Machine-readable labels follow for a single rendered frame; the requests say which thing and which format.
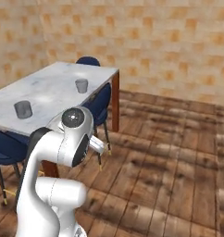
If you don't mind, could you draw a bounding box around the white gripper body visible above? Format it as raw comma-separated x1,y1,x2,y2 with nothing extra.
89,136,106,156

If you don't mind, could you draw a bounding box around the grey glass of water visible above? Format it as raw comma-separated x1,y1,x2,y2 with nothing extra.
74,78,90,94
13,99,34,120

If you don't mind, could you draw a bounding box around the navy blue chair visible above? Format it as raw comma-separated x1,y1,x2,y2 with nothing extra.
0,127,31,206
81,82,114,173
75,56,102,68

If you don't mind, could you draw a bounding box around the marble top wooden table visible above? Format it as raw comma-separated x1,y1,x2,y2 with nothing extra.
0,61,121,190

